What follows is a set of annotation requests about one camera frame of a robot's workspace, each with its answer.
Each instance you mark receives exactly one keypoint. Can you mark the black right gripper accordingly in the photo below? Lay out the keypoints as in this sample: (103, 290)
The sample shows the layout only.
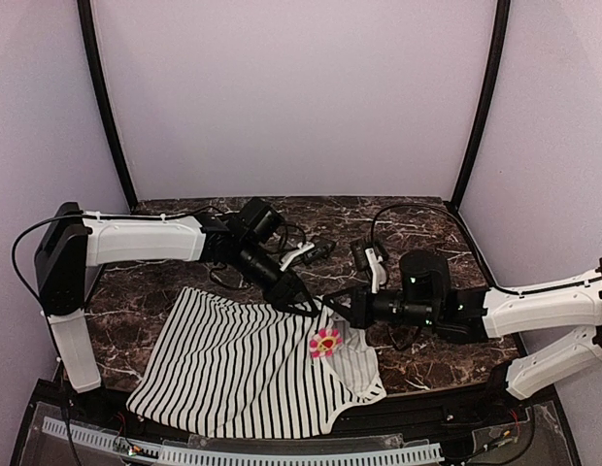
(361, 307)

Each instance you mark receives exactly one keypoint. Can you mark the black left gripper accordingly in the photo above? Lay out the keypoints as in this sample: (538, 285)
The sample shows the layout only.
(283, 287)

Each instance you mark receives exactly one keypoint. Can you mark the black white striped garment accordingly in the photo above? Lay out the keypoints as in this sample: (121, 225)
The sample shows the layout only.
(223, 369)

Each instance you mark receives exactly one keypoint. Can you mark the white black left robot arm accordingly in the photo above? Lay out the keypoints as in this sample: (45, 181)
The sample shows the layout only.
(77, 240)

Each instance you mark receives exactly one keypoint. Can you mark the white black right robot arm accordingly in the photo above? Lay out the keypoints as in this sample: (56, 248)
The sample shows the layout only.
(476, 315)

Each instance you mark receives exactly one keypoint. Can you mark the pink flower brooch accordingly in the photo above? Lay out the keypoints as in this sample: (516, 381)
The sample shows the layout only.
(325, 342)

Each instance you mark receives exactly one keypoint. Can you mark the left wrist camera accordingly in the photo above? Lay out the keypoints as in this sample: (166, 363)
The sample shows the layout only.
(307, 253)

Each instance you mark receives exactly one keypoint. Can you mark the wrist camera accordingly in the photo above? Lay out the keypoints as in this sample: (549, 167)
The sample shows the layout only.
(307, 253)
(366, 260)

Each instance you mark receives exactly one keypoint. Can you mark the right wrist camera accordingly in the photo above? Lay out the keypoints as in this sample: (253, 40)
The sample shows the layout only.
(366, 260)

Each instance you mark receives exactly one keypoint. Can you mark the black front frame rail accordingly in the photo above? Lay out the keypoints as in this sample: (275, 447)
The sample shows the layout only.
(443, 414)

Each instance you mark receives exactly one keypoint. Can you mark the white slotted cable duct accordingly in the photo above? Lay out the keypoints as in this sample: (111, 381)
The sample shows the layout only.
(377, 450)

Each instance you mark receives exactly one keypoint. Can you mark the black right frame post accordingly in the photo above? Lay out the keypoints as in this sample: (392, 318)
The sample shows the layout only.
(493, 62)

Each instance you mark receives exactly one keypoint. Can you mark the black frame post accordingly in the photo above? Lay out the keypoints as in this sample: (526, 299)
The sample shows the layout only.
(97, 77)
(493, 62)

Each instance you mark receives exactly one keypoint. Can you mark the black left frame post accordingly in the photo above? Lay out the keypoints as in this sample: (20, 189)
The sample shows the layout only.
(97, 77)

